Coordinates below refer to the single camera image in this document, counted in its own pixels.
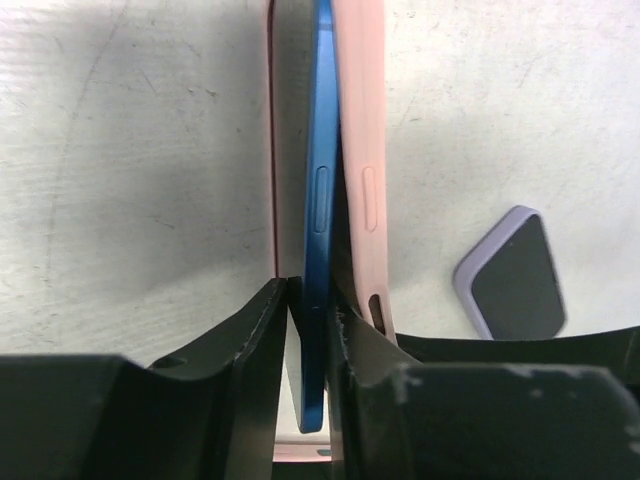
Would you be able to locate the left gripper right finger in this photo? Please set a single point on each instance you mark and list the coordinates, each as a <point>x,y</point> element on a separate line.
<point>420,408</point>

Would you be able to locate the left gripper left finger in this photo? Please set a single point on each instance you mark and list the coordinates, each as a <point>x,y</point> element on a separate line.
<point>205,411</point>

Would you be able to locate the black phone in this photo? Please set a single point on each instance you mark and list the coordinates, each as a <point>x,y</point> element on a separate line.
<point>517,291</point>

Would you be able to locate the blue phone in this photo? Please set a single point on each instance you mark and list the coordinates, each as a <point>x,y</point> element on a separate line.
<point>311,295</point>

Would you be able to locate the lavender phone case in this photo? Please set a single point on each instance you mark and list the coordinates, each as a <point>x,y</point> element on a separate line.
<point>470,265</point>

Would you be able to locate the pink phone case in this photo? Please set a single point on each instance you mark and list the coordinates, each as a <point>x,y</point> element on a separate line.
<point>359,252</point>

